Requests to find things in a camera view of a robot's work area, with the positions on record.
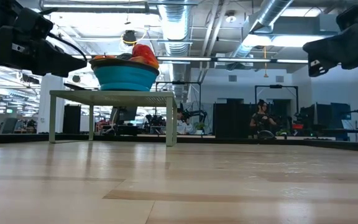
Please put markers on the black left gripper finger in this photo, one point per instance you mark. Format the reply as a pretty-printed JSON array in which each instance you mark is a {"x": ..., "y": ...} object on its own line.
[{"x": 61, "y": 63}]

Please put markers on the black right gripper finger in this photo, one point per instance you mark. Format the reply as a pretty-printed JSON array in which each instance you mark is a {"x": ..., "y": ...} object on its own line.
[{"x": 331, "y": 51}]

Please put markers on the purple plum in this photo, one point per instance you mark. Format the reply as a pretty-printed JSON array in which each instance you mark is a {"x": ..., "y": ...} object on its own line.
[{"x": 124, "y": 56}]

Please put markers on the red orange mango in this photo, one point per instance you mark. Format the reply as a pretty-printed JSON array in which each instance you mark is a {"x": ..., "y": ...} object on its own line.
[{"x": 145, "y": 54}]

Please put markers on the round black speaker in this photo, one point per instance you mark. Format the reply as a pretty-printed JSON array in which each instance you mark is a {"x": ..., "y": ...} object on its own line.
[{"x": 76, "y": 78}]

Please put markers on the ceiling light strip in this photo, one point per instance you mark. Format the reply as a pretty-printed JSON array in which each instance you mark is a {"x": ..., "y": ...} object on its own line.
[
  {"x": 183, "y": 58},
  {"x": 291, "y": 61}
]

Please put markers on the black cabinet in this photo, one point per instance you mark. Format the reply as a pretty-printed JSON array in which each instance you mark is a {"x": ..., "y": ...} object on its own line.
[{"x": 71, "y": 118}]

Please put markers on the blue monitor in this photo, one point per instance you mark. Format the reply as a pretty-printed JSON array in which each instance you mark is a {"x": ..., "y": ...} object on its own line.
[{"x": 340, "y": 112}]

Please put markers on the blue collapsible bowl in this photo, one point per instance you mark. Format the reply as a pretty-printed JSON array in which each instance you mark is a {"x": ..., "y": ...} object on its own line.
[{"x": 123, "y": 77}]

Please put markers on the dark monitor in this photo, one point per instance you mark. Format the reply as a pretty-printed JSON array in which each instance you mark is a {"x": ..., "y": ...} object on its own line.
[
  {"x": 126, "y": 113},
  {"x": 315, "y": 115}
]

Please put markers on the green perforated metal stand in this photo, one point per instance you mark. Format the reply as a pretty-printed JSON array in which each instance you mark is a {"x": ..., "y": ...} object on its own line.
[{"x": 120, "y": 98}]

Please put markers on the black ceiling device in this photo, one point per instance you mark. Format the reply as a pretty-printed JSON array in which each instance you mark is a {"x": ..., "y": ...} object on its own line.
[{"x": 130, "y": 36}]

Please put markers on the red box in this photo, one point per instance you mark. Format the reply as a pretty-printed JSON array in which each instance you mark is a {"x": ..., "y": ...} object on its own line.
[{"x": 297, "y": 126}]

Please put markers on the person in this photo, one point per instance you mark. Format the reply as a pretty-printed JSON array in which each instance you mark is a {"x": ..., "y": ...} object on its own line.
[
  {"x": 183, "y": 126},
  {"x": 261, "y": 119}
]

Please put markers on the black partition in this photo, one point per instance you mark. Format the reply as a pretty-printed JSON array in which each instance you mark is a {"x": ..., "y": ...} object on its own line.
[{"x": 233, "y": 119}]

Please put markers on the green potted plant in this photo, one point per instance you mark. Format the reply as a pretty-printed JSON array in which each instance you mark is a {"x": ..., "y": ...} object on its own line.
[{"x": 199, "y": 126}]

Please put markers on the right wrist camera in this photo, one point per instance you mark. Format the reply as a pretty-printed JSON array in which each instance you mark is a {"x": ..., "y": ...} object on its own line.
[{"x": 357, "y": 15}]

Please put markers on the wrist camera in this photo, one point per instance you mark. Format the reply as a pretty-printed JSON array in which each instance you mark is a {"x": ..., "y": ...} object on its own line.
[
  {"x": 37, "y": 20},
  {"x": 357, "y": 15}
]

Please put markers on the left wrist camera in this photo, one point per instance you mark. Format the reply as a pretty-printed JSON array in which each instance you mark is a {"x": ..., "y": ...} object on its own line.
[{"x": 37, "y": 20}]

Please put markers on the black gantry frame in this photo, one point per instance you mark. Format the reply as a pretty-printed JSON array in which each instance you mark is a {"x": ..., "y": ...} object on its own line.
[
  {"x": 277, "y": 86},
  {"x": 179, "y": 82}
]

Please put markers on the slanted silver ceiling duct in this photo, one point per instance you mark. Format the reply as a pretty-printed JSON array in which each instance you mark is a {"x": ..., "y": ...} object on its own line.
[{"x": 269, "y": 12}]

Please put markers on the black aluminium table frame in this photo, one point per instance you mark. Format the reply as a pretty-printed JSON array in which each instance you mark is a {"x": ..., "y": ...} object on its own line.
[{"x": 228, "y": 140}]

